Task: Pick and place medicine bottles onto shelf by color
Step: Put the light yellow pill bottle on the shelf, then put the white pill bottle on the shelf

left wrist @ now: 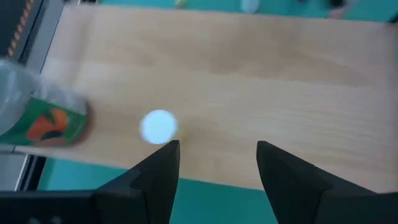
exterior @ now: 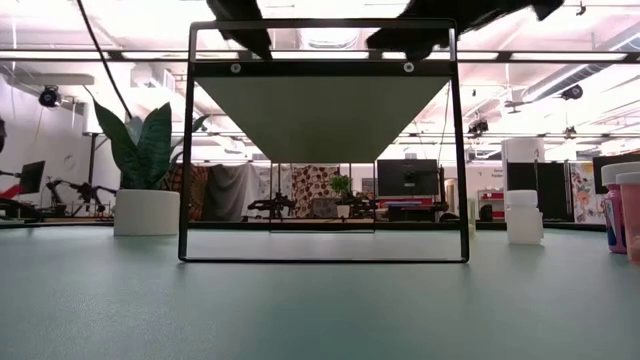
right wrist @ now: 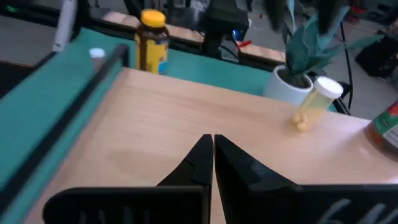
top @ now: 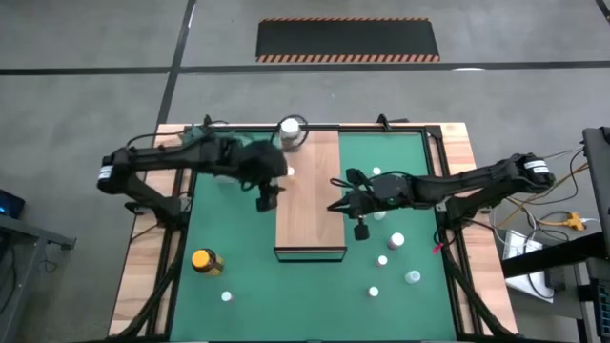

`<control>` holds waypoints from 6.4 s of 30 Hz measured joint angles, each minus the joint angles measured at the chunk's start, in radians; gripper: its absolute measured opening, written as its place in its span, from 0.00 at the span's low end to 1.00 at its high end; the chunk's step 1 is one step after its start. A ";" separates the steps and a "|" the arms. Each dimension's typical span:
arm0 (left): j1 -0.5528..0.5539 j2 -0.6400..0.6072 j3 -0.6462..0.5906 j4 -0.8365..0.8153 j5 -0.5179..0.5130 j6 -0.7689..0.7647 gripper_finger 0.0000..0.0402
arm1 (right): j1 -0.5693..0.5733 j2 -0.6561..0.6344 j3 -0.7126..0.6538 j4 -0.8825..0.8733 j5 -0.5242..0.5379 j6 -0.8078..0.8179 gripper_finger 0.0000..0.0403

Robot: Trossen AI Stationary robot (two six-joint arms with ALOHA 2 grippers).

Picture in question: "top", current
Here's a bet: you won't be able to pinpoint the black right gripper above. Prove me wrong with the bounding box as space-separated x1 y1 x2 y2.
326 166 412 242

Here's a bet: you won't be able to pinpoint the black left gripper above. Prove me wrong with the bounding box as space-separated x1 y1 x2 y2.
228 139 290 214

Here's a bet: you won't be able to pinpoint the large gummy bottle white cap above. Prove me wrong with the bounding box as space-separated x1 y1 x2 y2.
278 117 304 153

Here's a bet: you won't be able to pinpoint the amber bottle yellow cap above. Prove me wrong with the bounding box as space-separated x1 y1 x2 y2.
191 248 225 278

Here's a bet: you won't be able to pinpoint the wooden board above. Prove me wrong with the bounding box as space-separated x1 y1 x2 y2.
274 129 348 264

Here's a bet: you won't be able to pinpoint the snake plant in white pot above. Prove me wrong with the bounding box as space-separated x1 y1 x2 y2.
182 124 239 186

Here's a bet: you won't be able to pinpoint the green table mat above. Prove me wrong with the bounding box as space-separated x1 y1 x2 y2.
170 131 458 342

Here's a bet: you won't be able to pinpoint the black floor mat hazard stripes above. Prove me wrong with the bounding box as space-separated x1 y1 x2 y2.
254 17 441 64

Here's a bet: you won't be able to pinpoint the white paper sheet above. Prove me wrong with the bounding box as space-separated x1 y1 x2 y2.
503 230 557 305

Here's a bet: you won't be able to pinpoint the black office desk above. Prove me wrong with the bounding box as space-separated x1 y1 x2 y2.
499 231 610 343

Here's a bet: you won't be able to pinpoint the yellow power adapter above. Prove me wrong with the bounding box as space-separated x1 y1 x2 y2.
564 212 586 232

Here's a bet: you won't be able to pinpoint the computer monitor on desk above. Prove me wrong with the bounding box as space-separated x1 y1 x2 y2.
581 126 610 234

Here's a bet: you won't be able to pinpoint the grey metal table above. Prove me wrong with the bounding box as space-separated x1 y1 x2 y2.
0 213 77 343

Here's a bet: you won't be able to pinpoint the black device blue light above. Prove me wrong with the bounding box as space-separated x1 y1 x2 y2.
0 189 26 219

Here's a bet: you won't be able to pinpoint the backlit computer keyboard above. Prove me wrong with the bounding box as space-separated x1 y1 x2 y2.
590 278 610 340

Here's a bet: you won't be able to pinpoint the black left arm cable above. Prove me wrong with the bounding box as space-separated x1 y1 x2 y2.
125 129 192 149

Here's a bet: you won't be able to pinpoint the black aluminium table frame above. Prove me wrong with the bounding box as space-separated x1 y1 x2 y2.
107 113 520 343

